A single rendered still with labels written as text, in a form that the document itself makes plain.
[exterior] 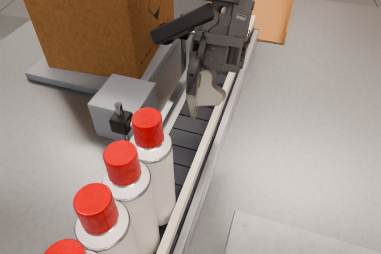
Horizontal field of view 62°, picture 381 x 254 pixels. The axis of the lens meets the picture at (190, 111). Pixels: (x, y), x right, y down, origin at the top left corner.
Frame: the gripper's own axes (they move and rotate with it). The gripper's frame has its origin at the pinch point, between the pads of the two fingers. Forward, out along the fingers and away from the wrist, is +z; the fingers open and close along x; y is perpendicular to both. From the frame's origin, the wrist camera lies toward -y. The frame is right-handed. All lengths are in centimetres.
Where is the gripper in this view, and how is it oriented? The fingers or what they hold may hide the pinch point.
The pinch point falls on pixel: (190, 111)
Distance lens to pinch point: 56.2
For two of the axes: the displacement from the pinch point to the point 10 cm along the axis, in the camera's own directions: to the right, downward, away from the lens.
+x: 2.7, -2.2, 9.4
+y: 9.5, 2.2, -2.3
